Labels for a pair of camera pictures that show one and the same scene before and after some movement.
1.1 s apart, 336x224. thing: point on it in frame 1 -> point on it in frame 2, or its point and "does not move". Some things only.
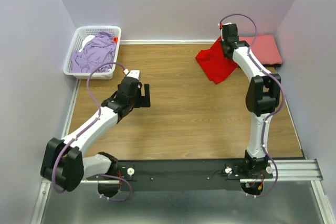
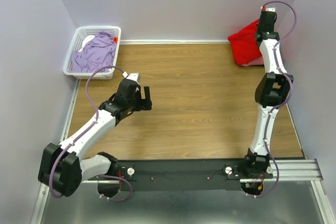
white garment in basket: x=86 y=39 does not move
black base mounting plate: x=179 y=174 does not move
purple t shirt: x=98 y=49 does not move
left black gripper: x=144 y=101 does not move
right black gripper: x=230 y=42 -> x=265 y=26
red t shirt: x=214 y=64 -> x=244 y=46
